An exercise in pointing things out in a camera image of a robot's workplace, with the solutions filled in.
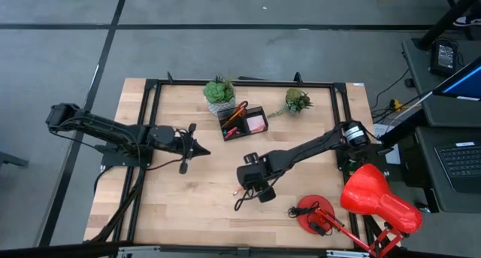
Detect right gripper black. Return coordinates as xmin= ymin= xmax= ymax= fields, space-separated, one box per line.
xmin=244 ymin=152 xmax=277 ymax=203

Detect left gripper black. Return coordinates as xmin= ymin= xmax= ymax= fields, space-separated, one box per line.
xmin=172 ymin=123 xmax=211 ymax=175

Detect pink sticky note pad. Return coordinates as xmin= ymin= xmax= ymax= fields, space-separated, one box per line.
xmin=246 ymin=114 xmax=266 ymax=134

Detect red-handled scissors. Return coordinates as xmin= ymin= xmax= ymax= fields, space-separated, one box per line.
xmin=225 ymin=99 xmax=250 ymax=126

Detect black mesh desk organizer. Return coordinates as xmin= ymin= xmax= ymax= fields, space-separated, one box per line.
xmin=216 ymin=106 xmax=269 ymax=142

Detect green succulent in patterned pot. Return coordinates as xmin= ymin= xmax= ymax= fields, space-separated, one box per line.
xmin=203 ymin=76 xmax=237 ymax=116

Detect small trailing succulent dark pot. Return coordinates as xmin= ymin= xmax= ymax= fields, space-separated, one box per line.
xmin=267 ymin=87 xmax=313 ymax=119

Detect red desk lamp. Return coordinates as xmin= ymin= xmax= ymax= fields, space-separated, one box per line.
xmin=295 ymin=162 xmax=424 ymax=258

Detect white paper sheet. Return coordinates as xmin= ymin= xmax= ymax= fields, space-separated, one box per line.
xmin=374 ymin=123 xmax=401 ymax=165

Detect black rig beam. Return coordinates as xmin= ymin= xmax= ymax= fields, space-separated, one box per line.
xmin=0 ymin=241 xmax=481 ymax=258

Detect grey metal leg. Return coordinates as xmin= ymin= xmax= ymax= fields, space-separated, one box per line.
xmin=0 ymin=151 xmax=30 ymax=168

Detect black side desk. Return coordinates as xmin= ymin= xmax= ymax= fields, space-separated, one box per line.
xmin=401 ymin=38 xmax=481 ymax=214

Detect dark laptop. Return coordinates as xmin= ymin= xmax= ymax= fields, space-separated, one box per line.
xmin=424 ymin=135 xmax=481 ymax=195

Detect monitor with blue screen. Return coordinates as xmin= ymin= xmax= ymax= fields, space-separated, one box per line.
xmin=431 ymin=56 xmax=481 ymax=102

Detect black stand leg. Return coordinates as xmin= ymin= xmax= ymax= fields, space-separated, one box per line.
xmin=411 ymin=0 xmax=481 ymax=51

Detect person's shoe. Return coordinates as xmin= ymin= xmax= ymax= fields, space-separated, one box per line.
xmin=452 ymin=16 xmax=481 ymax=28

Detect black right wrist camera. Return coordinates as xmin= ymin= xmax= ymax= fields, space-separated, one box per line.
xmin=236 ymin=164 xmax=260 ymax=190

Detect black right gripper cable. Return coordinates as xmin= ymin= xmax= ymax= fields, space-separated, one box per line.
xmin=234 ymin=175 xmax=280 ymax=212

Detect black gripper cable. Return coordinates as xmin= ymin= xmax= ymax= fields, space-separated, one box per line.
xmin=145 ymin=158 xmax=187 ymax=172
xmin=234 ymin=175 xmax=280 ymax=212

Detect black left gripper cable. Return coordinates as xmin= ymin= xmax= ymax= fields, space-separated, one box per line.
xmin=145 ymin=158 xmax=187 ymax=172

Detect black lamp cord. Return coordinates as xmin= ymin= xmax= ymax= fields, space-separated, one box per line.
xmin=287 ymin=201 xmax=334 ymax=237

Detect black aluminium table frame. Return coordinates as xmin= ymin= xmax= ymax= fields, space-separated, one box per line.
xmin=84 ymin=71 xmax=377 ymax=251

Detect black floor cable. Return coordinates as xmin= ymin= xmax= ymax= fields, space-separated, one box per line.
xmin=370 ymin=68 xmax=425 ymax=123

